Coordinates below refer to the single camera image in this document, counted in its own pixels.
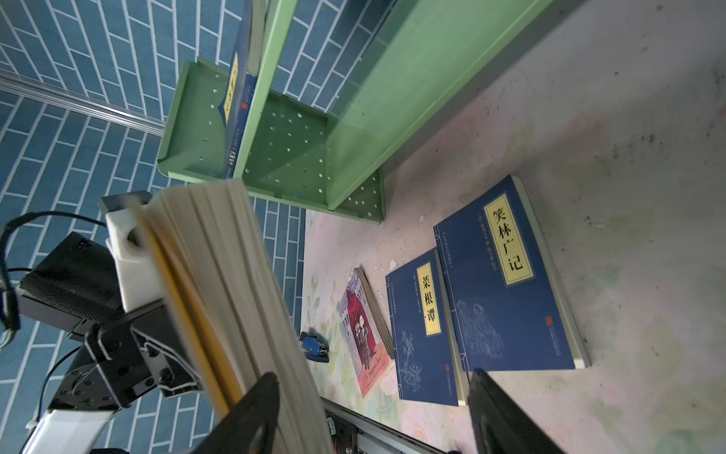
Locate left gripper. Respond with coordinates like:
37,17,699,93
48,299,203,412

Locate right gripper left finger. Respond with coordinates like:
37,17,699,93
192,373,281,454

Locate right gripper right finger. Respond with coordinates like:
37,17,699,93
467,369,563,454

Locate blue book yellow label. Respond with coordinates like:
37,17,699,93
386,249,469,407
434,175,590,372

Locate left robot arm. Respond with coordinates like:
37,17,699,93
1,317,215,453

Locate blue black stapler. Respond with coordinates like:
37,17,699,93
299,331,330,363

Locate red illustrated book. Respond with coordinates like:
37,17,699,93
337,267,394,397

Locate green two-tier shelf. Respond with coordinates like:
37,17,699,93
157,1,553,223

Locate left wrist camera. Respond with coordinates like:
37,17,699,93
98,190,163,312

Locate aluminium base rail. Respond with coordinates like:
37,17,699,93
323,398,442,454

